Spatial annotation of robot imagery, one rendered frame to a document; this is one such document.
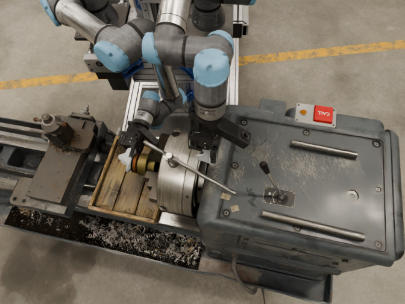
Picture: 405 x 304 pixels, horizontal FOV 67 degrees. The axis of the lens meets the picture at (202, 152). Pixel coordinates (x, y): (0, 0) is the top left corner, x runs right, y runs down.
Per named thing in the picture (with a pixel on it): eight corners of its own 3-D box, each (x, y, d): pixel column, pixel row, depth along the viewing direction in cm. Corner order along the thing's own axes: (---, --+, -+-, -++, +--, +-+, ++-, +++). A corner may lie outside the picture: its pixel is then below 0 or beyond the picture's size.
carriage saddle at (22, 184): (109, 126, 151) (105, 120, 146) (72, 218, 132) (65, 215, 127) (54, 117, 155) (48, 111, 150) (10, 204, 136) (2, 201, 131)
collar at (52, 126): (64, 117, 124) (61, 113, 122) (56, 134, 121) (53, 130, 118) (47, 114, 125) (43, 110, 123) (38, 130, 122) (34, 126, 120)
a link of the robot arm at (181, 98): (147, 0, 108) (176, 93, 149) (122, 16, 105) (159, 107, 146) (168, 12, 102) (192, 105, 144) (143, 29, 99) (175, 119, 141)
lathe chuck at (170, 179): (205, 145, 134) (197, 119, 103) (189, 217, 126) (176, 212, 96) (185, 142, 135) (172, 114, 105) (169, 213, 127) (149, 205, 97)
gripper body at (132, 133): (122, 152, 125) (132, 126, 130) (142, 155, 123) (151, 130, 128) (116, 143, 118) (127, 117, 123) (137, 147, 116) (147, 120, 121)
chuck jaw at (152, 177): (175, 175, 112) (166, 205, 106) (176, 180, 116) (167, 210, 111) (146, 169, 114) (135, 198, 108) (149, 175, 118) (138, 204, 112)
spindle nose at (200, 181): (216, 156, 126) (213, 142, 106) (206, 207, 121) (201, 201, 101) (210, 155, 127) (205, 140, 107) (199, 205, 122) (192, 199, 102)
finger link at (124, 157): (115, 169, 117) (123, 148, 121) (129, 172, 116) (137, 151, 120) (113, 166, 114) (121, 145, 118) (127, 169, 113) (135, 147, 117)
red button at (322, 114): (331, 110, 104) (333, 107, 102) (330, 125, 102) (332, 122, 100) (313, 107, 105) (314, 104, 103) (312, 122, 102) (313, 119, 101)
